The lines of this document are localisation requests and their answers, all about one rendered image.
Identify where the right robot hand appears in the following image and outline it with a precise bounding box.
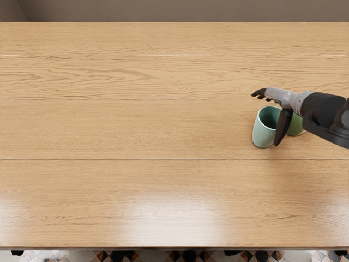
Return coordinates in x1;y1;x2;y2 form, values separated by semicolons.
250;87;304;147

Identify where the light green cup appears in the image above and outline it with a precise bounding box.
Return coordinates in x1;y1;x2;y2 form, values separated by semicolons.
286;111;307;137

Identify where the pale teal cup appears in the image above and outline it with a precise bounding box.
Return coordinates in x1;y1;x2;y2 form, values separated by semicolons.
251;106;283;150

